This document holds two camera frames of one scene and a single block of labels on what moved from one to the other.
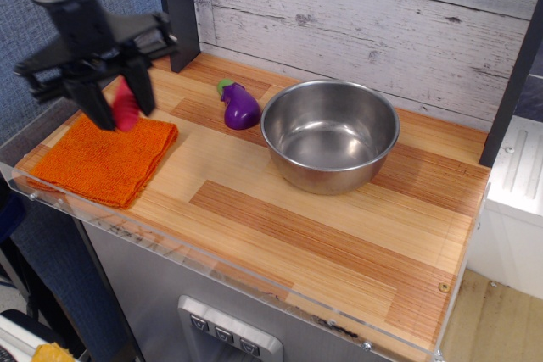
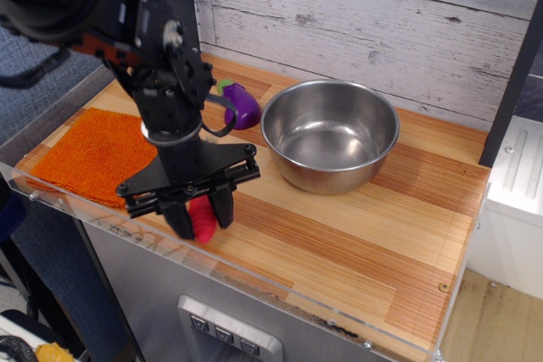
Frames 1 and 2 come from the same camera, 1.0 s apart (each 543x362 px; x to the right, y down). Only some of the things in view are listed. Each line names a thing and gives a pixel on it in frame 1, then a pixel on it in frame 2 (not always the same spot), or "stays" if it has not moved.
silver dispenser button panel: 213,335 stays
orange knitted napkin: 109,166 stays
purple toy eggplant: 242,111 stays
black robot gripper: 97,41 → 187,167
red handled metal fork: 124,105 → 203,217
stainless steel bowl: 329,137 stays
